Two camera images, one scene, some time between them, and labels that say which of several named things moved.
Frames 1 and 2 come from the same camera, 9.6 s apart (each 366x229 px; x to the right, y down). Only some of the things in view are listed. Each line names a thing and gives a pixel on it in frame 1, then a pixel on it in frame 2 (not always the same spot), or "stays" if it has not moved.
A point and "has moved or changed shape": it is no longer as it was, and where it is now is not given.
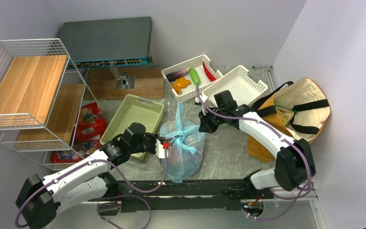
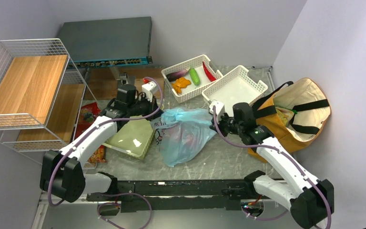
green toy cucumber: (194, 77) stays
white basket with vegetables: (187, 78) stays
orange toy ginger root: (179, 83) stays
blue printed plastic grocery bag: (186, 141) has moved or changed shape
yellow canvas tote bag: (299, 111) stays
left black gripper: (154, 136) to (153, 111)
